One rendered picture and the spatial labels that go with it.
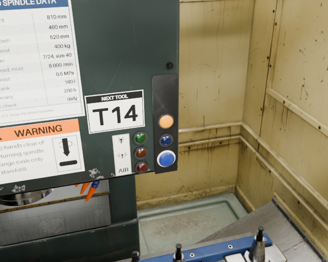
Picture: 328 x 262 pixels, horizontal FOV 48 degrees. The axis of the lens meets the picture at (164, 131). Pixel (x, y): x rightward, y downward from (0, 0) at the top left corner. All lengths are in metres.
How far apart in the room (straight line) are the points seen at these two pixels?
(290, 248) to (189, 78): 0.88
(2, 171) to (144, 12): 0.36
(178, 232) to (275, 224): 0.54
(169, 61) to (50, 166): 0.28
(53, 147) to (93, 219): 0.97
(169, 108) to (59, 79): 0.19
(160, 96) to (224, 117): 1.35
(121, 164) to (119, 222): 1.00
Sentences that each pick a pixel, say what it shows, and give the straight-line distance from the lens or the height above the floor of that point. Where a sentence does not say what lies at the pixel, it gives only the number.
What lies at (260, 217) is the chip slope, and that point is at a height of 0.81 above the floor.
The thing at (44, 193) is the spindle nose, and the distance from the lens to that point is 0.89.
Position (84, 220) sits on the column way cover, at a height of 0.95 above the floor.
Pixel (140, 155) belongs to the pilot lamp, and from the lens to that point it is 0.68.
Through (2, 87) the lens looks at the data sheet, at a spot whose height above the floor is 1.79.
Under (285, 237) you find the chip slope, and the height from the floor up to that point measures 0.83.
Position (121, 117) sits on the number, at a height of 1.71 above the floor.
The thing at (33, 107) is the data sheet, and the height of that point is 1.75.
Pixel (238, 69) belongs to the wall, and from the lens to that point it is 1.90.
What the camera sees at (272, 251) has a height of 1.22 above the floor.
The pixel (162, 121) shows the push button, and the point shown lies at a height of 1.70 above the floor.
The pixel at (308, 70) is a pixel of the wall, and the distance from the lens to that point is 1.49.
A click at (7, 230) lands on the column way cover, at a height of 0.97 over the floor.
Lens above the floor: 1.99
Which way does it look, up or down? 28 degrees down
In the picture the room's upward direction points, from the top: 1 degrees counter-clockwise
